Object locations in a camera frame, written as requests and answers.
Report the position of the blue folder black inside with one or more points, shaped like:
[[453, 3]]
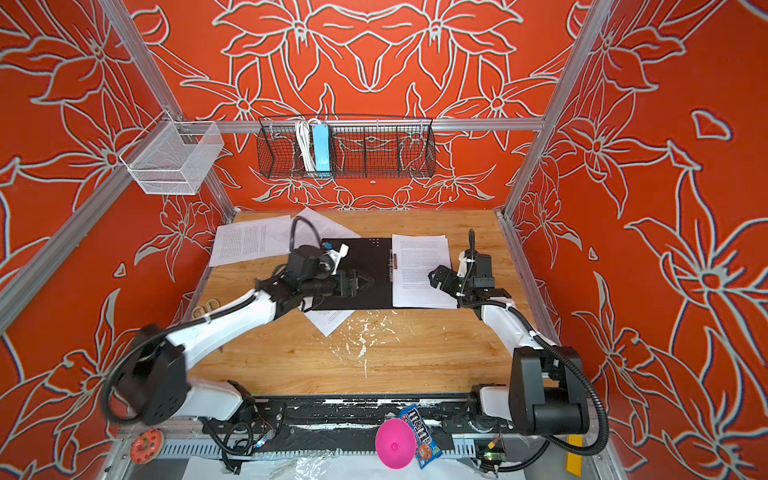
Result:
[[370, 257]]

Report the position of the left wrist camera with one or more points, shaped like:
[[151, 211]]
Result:
[[332, 256]]

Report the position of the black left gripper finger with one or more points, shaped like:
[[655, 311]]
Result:
[[356, 288], [359, 278]]

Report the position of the printed paper sheet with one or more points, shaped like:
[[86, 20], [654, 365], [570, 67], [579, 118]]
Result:
[[417, 257], [327, 321], [250, 240]]

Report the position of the pink funnel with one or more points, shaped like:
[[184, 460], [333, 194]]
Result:
[[395, 444]]

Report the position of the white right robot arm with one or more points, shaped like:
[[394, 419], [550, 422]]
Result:
[[548, 394]]

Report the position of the blue box in basket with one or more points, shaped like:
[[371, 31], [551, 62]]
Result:
[[321, 144]]

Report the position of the black wire wall basket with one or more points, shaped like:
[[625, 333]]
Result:
[[360, 147]]

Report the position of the white mesh wall basket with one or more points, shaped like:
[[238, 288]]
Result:
[[168, 160]]

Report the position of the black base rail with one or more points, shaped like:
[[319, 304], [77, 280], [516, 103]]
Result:
[[348, 423]]

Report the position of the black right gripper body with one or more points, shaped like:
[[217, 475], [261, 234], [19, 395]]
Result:
[[470, 288]]

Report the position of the blue candy bag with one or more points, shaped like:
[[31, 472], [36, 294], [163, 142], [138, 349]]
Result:
[[427, 449]]

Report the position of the yellow block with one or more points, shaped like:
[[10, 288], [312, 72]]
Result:
[[574, 462]]

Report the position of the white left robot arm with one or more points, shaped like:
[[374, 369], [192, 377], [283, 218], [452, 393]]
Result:
[[150, 384]]

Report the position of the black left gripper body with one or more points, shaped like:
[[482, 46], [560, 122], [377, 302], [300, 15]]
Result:
[[329, 285]]

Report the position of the scissors with cream handles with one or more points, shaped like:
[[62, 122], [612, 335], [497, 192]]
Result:
[[205, 308]]

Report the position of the metal folder clip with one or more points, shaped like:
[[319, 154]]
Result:
[[393, 266]]

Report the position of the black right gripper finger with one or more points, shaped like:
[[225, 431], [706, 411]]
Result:
[[453, 288], [443, 276]]

